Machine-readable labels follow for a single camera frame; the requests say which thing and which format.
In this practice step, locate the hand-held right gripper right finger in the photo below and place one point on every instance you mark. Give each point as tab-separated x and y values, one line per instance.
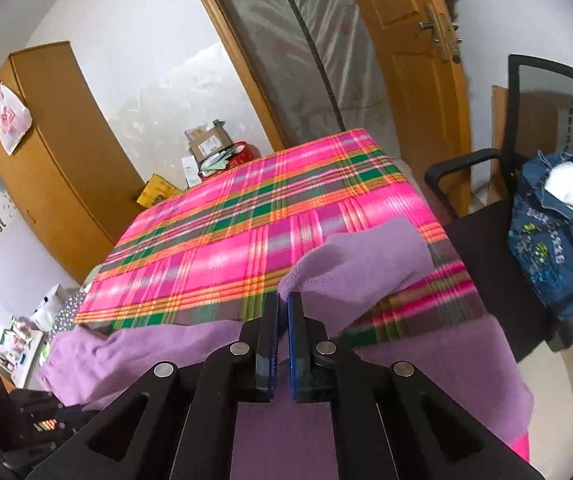
294	355

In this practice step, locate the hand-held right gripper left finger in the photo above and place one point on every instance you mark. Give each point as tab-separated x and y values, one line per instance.
273	362

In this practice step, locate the purple fleece garment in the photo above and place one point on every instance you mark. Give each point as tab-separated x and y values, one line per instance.
366	265

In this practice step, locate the cluster of bottles and jars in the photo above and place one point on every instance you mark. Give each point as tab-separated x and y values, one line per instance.
16	345

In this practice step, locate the folded dark dotted cloth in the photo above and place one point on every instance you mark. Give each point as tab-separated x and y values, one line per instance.
66	315

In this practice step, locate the pink plaid cloth cover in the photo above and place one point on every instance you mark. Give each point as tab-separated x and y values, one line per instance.
206	260

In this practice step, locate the red plastic basket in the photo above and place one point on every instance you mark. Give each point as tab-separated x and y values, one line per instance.
241	157

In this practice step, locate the yellow printed bag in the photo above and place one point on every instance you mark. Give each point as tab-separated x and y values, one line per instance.
159	192

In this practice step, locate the white carton box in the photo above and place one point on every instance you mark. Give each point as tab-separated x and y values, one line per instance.
191	172

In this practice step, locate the black mesh office chair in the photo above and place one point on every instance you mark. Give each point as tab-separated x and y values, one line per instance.
481	260

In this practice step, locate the cardboard parcel box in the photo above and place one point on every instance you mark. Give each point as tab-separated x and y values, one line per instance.
209	145

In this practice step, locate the wooden wardrobe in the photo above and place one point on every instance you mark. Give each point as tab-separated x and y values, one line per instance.
66	160

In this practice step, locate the white pink plastic bag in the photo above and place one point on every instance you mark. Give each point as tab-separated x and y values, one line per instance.
11	120

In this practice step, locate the blue denim bag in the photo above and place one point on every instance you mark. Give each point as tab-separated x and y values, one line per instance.
556	240

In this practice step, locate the wooden door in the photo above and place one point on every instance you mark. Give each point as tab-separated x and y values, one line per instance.
401	85

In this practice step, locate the clear plastic door curtain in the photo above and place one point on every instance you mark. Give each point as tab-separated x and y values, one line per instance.
291	60

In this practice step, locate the white crumpled cloth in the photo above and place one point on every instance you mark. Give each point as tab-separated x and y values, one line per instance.
571	190

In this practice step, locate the wooden door frame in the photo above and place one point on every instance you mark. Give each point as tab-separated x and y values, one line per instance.
236	60

